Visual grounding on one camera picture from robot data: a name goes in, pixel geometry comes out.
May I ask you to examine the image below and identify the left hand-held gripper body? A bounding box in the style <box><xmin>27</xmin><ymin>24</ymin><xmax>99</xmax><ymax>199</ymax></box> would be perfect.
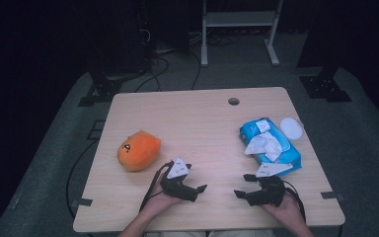
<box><xmin>159</xmin><ymin>157</ymin><xmax>199</xmax><ymax>202</ymax></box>

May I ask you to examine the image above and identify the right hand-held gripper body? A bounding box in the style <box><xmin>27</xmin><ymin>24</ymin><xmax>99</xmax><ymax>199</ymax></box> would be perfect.
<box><xmin>245</xmin><ymin>162</ymin><xmax>294</xmax><ymax>207</ymax></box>

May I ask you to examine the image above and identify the white wet wipe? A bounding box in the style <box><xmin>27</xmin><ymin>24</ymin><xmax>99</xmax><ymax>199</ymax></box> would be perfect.
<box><xmin>244</xmin><ymin>131</ymin><xmax>283</xmax><ymax>162</ymax></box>

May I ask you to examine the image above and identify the blue wet wipes pack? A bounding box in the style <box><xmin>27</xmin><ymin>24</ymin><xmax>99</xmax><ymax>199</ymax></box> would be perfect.
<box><xmin>239</xmin><ymin>117</ymin><xmax>303</xmax><ymax>177</ymax></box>

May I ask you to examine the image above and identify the orange plush toy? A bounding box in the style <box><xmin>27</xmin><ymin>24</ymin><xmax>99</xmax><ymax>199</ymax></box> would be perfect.
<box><xmin>116</xmin><ymin>129</ymin><xmax>162</xmax><ymax>173</ymax></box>

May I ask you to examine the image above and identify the person's right hand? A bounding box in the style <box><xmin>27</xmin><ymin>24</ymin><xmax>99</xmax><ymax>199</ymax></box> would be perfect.
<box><xmin>261</xmin><ymin>193</ymin><xmax>306</xmax><ymax>225</ymax></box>

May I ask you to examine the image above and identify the person's left hand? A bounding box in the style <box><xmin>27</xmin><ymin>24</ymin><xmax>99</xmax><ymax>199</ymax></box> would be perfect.
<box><xmin>141</xmin><ymin>182</ymin><xmax>186</xmax><ymax>220</ymax></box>

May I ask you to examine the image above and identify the grey tape strip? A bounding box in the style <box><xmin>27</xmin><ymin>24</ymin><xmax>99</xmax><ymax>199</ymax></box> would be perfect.
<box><xmin>70</xmin><ymin>197</ymin><xmax>94</xmax><ymax>208</ymax></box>
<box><xmin>320</xmin><ymin>191</ymin><xmax>345</xmax><ymax>202</ymax></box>

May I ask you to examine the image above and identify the white oval pack lid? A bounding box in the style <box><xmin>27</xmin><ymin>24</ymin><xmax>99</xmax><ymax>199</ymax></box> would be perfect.
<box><xmin>279</xmin><ymin>117</ymin><xmax>305</xmax><ymax>141</ymax></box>

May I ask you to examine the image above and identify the black stand base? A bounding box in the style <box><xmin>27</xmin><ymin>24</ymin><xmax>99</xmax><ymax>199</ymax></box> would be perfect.
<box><xmin>78</xmin><ymin>73</ymin><xmax>123</xmax><ymax>108</ymax></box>
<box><xmin>299</xmin><ymin>65</ymin><xmax>353</xmax><ymax>103</ymax></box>

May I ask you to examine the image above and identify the dark equipment cabinet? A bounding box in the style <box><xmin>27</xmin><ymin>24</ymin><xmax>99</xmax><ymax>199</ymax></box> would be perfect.
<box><xmin>88</xmin><ymin>0</ymin><xmax>153</xmax><ymax>77</ymax></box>

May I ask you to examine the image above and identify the white metal stand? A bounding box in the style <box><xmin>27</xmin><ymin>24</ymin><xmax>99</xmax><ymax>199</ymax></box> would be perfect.
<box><xmin>200</xmin><ymin>0</ymin><xmax>284</xmax><ymax>67</ymax></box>

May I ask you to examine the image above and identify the left hand-held gripper black cable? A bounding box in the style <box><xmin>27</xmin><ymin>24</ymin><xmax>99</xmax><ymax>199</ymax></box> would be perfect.
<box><xmin>138</xmin><ymin>160</ymin><xmax>176</xmax><ymax>212</ymax></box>

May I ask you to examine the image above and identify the hand-held gripper black cable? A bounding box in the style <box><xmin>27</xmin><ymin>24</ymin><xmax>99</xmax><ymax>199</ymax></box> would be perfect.
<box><xmin>138</xmin><ymin>160</ymin><xmax>176</xmax><ymax>212</ymax></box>
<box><xmin>280</xmin><ymin>180</ymin><xmax>308</xmax><ymax>225</ymax></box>

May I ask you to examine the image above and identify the right hand-held gripper black cable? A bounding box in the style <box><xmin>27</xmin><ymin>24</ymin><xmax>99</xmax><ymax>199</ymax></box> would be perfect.
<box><xmin>280</xmin><ymin>180</ymin><xmax>308</xmax><ymax>225</ymax></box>

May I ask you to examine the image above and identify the thin black floor cable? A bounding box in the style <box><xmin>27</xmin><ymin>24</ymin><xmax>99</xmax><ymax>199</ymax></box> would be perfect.
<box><xmin>190</xmin><ymin>50</ymin><xmax>202</xmax><ymax>91</ymax></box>

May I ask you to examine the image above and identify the black looped floor cable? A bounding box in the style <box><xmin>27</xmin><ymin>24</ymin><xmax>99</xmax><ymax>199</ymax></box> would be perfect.
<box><xmin>134</xmin><ymin>55</ymin><xmax>171</xmax><ymax>93</ymax></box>

